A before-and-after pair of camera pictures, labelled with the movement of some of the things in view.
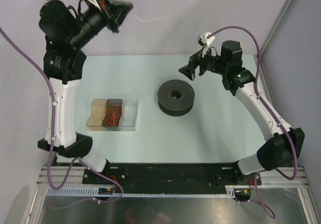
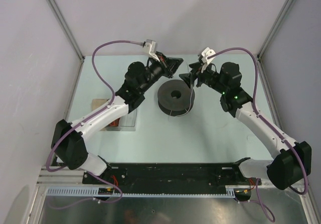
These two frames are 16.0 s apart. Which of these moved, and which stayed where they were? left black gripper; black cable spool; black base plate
Moved: left black gripper
Stayed: black cable spool; black base plate
